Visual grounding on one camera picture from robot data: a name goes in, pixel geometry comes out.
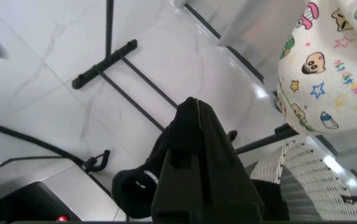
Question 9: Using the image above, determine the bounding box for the black garment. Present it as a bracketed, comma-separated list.
[111, 96, 290, 222]

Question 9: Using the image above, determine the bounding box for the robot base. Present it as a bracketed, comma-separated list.
[0, 155, 126, 222]

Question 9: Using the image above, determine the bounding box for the white laundry basket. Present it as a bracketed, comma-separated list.
[249, 139, 357, 222]

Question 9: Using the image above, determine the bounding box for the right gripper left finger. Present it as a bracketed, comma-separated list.
[151, 149, 212, 222]

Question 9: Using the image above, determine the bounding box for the cream printed garment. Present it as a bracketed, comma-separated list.
[276, 0, 357, 136]

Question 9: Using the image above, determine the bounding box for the black cable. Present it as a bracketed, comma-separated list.
[0, 119, 111, 174]

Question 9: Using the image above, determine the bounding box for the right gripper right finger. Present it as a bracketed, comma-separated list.
[197, 99, 265, 222]

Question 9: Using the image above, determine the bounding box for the black clothes rack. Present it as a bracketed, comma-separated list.
[72, 0, 300, 156]

